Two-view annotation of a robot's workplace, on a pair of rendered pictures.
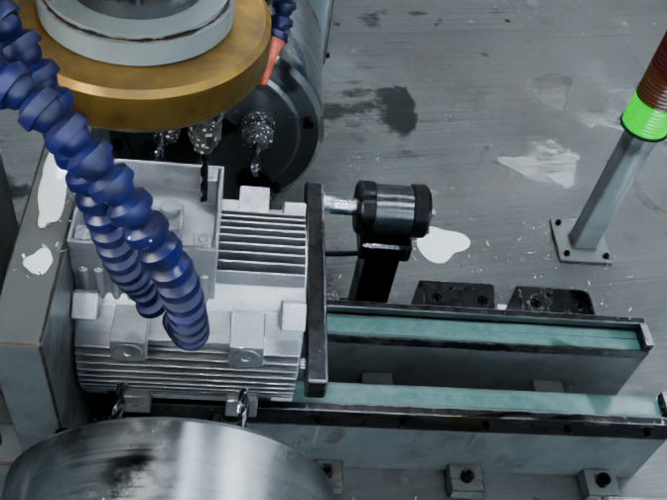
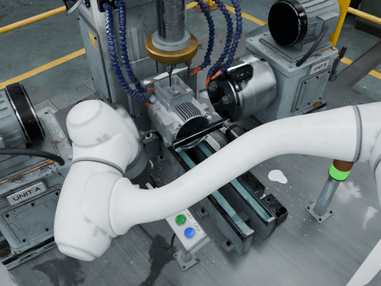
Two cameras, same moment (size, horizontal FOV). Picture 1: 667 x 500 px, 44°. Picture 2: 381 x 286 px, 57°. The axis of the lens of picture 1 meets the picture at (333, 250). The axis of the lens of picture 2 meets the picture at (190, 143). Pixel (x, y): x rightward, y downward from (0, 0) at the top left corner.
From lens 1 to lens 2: 91 cm
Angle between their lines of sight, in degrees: 44
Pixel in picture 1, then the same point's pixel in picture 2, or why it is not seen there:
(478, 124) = not seen: hidden behind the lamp
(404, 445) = not seen: hidden behind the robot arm
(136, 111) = (149, 53)
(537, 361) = (243, 203)
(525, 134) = (351, 178)
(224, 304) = (170, 115)
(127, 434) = (118, 105)
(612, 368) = (260, 223)
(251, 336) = (166, 122)
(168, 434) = (122, 109)
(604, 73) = not seen: outside the picture
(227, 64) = (167, 54)
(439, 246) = (275, 176)
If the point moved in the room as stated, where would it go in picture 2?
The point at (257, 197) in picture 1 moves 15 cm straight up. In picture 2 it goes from (203, 106) to (205, 74)
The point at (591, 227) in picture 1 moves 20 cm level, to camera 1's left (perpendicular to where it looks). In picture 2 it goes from (318, 204) to (288, 165)
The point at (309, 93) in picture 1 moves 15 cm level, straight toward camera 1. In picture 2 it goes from (239, 96) to (205, 107)
